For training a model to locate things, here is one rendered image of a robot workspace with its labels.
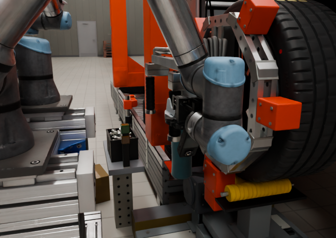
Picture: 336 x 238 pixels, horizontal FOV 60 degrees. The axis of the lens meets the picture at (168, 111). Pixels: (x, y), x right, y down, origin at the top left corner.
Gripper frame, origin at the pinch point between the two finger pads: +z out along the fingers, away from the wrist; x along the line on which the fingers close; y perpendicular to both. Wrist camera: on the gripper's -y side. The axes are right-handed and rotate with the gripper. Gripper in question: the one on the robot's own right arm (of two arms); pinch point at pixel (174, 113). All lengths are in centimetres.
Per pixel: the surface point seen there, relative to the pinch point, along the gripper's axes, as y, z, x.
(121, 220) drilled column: -79, 68, 9
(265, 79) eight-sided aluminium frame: 10.6, -10.4, -22.2
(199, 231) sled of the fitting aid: -67, 33, -23
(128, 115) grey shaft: -46, 178, -12
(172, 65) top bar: 13.1, 7.9, -1.4
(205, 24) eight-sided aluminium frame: 26.7, 27.3, -20.2
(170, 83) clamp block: 9.0, -0.8, 1.6
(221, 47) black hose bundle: 18.7, -1.8, -12.9
